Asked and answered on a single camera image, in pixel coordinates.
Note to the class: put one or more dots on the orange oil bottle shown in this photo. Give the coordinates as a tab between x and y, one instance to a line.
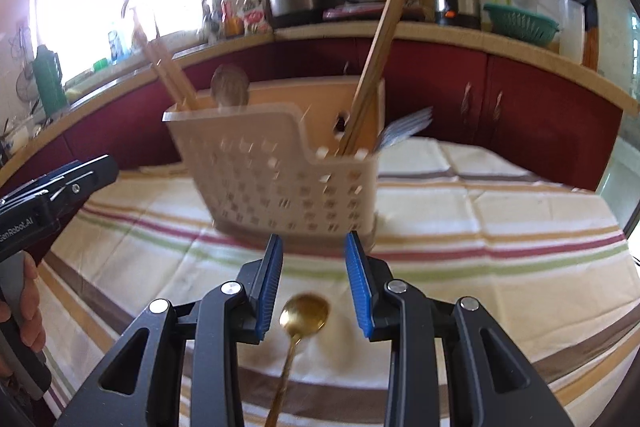
232	22

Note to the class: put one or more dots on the wooden chopsticks left bundle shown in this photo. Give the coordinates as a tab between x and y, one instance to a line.
162	61

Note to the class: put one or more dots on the green thermos bottle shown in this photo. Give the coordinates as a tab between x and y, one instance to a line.
48	74

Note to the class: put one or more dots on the red seasoning packet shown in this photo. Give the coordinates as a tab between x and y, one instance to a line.
254	19

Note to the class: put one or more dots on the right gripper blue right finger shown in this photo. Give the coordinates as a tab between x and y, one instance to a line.
367	278

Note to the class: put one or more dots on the gold metal spoon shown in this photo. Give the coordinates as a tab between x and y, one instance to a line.
302	317

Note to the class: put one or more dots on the wooden spoon in basket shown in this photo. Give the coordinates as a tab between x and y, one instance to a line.
229	86

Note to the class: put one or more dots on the red lower kitchen cabinets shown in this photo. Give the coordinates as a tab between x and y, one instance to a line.
539	121

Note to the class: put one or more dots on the teal plastic colander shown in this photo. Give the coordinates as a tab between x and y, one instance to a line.
509	21

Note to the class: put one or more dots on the beige perforated utensil basket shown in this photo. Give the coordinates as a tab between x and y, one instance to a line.
272	167

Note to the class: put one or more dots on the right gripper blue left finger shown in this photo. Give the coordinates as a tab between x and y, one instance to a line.
260	279

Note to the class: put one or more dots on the translucent plastic container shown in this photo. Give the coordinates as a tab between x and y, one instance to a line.
572	34

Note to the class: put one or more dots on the person's left hand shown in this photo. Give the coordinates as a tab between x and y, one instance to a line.
33	334

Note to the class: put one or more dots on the red induction cooker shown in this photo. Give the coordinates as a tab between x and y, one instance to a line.
370	11

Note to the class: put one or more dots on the silver metal fork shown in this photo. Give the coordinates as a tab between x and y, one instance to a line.
403	128

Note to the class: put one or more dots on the black rice cooker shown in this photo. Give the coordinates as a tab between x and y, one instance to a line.
289	13

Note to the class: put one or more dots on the wooden chopstick pair right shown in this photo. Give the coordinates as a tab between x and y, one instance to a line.
371	74

